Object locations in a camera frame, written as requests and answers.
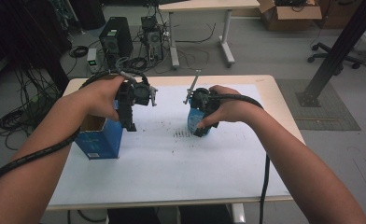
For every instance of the black computer tower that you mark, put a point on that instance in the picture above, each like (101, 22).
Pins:
(117, 34)

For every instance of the black office chair base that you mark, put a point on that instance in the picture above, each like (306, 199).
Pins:
(324, 51)

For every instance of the small blue packet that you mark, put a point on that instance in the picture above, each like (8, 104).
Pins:
(194, 119)

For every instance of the black metal stand post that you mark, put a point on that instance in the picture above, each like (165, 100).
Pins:
(340, 49)

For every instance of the blue carton box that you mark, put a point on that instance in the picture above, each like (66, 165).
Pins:
(101, 141)

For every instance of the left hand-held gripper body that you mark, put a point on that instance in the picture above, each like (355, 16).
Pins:
(141, 93)

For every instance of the grey floor mat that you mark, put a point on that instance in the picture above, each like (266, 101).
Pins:
(327, 115)

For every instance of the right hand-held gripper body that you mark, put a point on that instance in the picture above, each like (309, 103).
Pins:
(203, 98)

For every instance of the white table leg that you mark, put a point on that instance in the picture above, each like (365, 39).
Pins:
(238, 214)

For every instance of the person's left hand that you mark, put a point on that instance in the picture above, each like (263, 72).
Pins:
(98, 98)

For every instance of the open cardboard box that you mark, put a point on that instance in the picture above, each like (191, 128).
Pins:
(291, 17)

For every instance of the person's right hand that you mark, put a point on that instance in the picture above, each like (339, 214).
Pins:
(234, 109)

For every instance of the white-legged wooden desk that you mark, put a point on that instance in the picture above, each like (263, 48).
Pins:
(209, 4)

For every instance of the small white power unit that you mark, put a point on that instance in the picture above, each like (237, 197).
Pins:
(91, 59)

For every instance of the open grey computer tower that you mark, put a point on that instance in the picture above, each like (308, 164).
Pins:
(153, 40)

